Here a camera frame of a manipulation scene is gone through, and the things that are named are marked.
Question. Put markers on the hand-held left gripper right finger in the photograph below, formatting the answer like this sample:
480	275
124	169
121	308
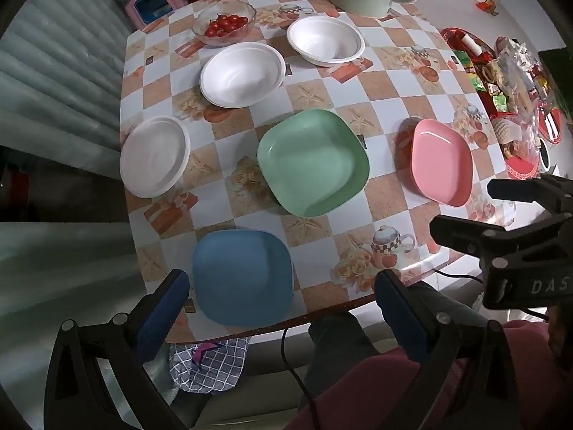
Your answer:
398	318

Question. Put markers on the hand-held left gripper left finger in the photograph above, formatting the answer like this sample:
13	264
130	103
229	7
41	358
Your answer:
164	318

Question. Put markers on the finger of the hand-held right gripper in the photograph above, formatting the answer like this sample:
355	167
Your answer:
465	235
523	190

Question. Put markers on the pink square plate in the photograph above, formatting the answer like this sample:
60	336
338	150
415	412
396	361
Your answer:
441	161

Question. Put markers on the blue square plate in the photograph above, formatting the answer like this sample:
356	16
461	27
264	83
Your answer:
241	277

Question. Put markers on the white round plate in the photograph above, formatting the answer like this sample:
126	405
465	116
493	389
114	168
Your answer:
154	156

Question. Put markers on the green square plate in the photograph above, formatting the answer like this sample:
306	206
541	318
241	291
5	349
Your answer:
309	161

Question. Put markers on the white disposable bowl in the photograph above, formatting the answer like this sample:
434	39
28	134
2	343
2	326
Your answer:
241	76
324	40

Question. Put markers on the red snack tray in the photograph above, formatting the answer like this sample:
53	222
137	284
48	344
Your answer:
521	172

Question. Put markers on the person's dark trousers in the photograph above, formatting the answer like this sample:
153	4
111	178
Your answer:
344	336

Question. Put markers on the blue checkered cloth bag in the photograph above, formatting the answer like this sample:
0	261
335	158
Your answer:
212	374

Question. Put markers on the person's maroon top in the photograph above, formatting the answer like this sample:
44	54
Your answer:
358	398

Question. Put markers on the pile of wrapped snacks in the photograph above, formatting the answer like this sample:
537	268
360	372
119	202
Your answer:
506	80

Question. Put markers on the checkered printed tablecloth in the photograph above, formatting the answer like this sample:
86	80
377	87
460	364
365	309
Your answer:
389	83

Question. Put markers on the small red ornament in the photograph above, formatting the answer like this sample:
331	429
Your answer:
488	7

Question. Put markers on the grey padded sofa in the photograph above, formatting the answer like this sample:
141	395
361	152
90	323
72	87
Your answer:
58	62

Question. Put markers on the pile of cherry tomatoes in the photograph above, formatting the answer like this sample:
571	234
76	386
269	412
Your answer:
226	24

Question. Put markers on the purple plastic stool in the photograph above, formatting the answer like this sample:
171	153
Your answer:
150	6

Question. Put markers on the clear glass bowl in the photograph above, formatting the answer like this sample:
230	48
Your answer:
239	9

